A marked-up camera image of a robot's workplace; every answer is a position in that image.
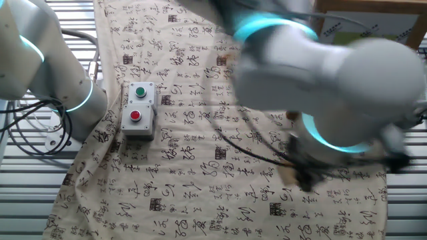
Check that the wooden picture frame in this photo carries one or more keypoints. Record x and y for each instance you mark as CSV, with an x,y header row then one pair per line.
x,y
373,6

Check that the grey box with green button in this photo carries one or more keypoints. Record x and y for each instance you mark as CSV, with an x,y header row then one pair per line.
x,y
141,93

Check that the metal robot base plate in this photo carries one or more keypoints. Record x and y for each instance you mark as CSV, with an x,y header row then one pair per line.
x,y
56,140

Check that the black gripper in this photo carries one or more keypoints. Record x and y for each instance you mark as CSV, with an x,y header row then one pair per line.
x,y
302,150

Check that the beige calligraphy print cloth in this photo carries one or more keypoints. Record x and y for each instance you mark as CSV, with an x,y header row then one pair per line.
x,y
187,160

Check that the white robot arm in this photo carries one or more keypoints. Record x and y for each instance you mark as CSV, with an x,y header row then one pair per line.
x,y
333,83

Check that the small wooden block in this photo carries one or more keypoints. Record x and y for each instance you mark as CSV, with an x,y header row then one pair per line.
x,y
287,176

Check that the grey box with red button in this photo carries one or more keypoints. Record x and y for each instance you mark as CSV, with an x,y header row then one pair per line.
x,y
136,118

